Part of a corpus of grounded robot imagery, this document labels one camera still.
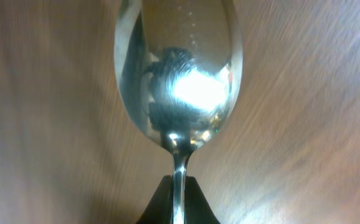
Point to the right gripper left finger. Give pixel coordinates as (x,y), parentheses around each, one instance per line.
(160,207)

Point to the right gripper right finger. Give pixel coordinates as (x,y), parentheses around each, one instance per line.
(197,209)

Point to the metal tablespoon silver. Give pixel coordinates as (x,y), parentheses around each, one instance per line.
(178,68)

